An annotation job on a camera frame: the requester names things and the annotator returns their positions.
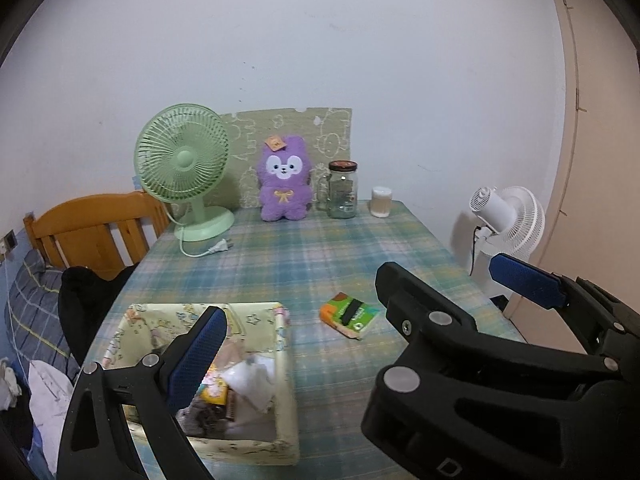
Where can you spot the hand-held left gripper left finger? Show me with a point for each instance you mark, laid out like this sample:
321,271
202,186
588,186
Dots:
197,360

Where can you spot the purple plush toy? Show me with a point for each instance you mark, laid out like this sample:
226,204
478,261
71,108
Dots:
284,190

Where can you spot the blue plaid pillow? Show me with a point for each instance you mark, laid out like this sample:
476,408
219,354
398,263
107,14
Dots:
35,305

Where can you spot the beige door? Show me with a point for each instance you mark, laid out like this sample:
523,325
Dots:
600,135

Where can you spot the cotton swab container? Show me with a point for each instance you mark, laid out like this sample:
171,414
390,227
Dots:
381,202

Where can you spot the white garment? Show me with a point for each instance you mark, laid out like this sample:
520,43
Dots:
47,400

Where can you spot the green desk fan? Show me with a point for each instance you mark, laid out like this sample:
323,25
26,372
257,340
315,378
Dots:
182,160

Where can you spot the green and orange packet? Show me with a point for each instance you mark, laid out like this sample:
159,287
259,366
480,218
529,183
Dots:
350,315

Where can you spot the plaid tablecloth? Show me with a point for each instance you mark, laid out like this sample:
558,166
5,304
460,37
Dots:
300,260

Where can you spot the yellow printed box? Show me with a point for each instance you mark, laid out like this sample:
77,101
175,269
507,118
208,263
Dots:
255,317

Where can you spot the black garment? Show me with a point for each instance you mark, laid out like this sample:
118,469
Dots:
85,305

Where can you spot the yellow snack packet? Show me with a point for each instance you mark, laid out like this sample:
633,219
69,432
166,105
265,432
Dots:
215,392

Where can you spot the dark clothes pile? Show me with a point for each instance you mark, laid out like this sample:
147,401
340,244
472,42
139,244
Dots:
17,425

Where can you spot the white cloth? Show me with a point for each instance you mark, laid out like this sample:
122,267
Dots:
7,385
250,380

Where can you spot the glass jar mug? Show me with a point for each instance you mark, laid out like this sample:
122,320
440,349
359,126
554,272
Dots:
342,192

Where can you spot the white standing fan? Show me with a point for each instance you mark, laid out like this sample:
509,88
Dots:
520,220

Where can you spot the black packet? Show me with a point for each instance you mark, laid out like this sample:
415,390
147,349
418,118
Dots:
205,417

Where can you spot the crumpled white cloth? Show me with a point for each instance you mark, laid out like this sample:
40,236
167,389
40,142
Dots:
7,385

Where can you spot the wall socket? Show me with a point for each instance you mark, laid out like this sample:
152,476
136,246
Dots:
9,241

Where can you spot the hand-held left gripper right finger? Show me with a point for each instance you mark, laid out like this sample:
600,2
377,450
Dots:
530,277

